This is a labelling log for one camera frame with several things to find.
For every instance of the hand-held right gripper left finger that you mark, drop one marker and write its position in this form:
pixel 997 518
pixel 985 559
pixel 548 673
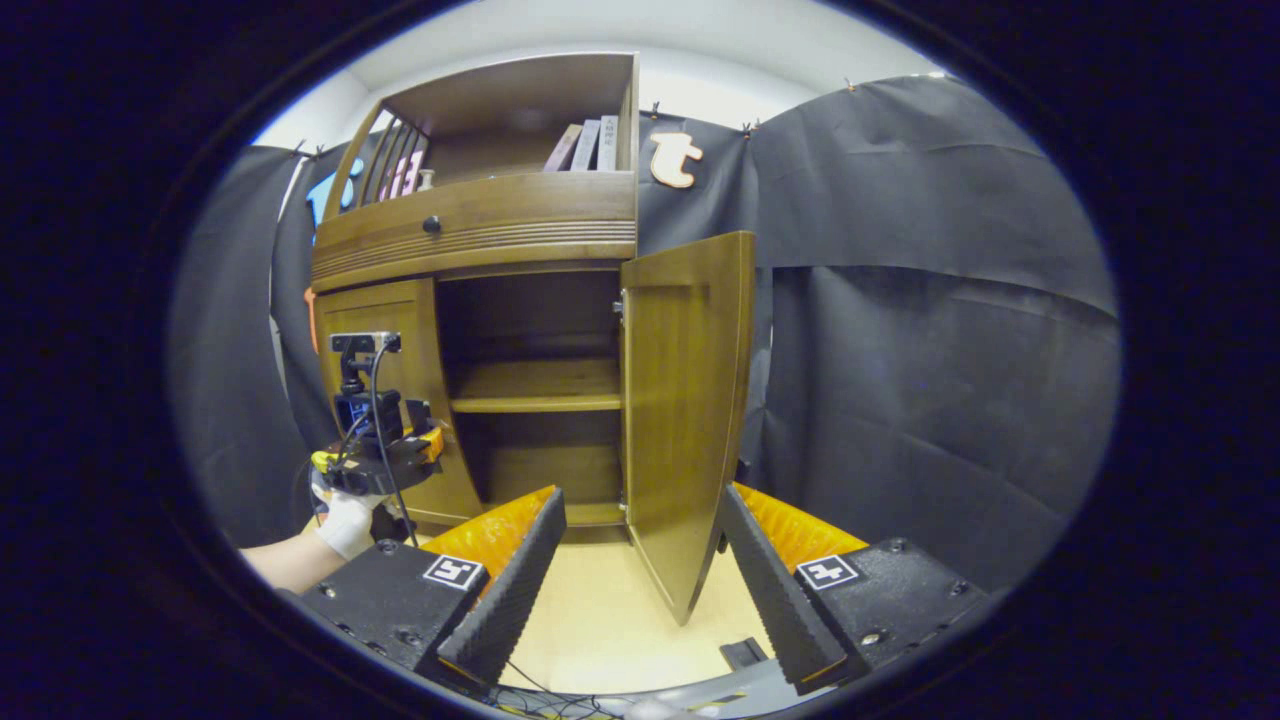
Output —
pixel 510 600

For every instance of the wooden double-door shoe cabinet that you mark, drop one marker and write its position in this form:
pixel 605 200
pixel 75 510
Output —
pixel 500 215

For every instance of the grey shelf book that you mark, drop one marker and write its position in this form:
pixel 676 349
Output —
pixel 585 145

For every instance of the pink box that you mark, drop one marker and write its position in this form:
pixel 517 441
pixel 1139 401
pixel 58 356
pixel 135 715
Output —
pixel 405 175

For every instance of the black backdrop cloth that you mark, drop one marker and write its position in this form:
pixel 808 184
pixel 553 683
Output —
pixel 900 350

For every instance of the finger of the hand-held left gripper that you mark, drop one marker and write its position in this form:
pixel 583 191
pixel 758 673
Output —
pixel 418 413
pixel 432 445

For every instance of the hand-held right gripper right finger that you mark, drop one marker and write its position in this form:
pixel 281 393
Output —
pixel 775 600

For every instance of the wooden inner cabinet shelf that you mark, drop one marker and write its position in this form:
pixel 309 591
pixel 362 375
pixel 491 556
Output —
pixel 535 385

